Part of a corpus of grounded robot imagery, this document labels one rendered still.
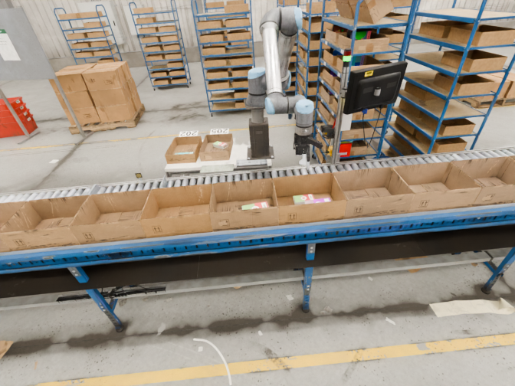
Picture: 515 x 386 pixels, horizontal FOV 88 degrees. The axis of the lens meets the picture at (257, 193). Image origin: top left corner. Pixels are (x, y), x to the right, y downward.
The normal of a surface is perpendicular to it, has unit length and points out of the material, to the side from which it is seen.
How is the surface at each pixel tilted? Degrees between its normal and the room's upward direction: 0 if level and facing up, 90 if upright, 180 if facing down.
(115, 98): 89
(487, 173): 89
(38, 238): 91
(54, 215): 89
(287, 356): 0
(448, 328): 0
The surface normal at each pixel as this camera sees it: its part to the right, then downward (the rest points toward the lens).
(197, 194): 0.07, 0.59
